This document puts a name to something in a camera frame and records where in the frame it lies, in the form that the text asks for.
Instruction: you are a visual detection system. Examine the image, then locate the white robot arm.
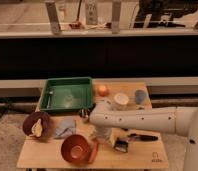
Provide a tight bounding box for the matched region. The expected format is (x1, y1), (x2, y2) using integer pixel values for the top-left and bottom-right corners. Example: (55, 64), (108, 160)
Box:
(90, 101), (198, 171)

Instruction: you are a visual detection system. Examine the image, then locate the green plastic tray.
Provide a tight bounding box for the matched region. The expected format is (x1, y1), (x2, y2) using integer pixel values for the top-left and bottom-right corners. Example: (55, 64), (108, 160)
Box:
(39, 77), (93, 113)

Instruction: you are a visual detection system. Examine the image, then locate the silver spoon in tray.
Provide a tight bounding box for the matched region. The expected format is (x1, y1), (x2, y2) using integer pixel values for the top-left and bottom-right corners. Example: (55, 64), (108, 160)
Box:
(47, 90), (53, 108)

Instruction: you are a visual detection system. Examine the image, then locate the black silver binder clip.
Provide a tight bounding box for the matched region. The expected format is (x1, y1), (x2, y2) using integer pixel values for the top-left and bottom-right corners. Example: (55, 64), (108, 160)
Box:
(114, 138), (128, 153)

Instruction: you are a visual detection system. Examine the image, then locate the small dark metal object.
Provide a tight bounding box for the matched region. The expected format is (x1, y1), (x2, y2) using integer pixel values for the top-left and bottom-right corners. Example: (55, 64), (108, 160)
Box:
(80, 108), (89, 120)

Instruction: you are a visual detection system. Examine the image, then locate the red brown bowl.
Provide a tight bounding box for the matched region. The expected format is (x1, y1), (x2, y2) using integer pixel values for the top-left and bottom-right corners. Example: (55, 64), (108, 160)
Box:
(61, 134), (90, 164)

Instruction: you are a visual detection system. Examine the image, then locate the wooden table board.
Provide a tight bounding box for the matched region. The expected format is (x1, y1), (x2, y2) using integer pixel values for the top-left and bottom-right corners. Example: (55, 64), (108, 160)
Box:
(16, 81), (170, 170)

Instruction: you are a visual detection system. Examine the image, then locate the light blue cloth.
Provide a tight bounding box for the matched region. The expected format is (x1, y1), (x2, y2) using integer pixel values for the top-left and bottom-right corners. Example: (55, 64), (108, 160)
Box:
(54, 119), (76, 139)

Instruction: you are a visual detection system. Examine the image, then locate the white cup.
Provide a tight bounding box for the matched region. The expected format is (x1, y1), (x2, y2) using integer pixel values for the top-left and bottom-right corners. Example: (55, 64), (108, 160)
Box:
(113, 93), (129, 110)

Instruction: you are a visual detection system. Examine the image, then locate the orange fruit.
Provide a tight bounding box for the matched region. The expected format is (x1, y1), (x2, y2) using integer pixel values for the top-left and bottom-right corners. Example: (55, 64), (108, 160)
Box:
(97, 85), (108, 97)

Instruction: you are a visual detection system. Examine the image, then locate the yellow item in bowl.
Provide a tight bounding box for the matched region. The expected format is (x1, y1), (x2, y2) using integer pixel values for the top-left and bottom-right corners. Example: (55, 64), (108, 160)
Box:
(31, 119), (43, 137)

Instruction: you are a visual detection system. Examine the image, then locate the dark purple bowl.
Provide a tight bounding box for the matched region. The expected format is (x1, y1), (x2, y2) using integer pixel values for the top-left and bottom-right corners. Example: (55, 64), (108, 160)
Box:
(22, 111), (51, 139)

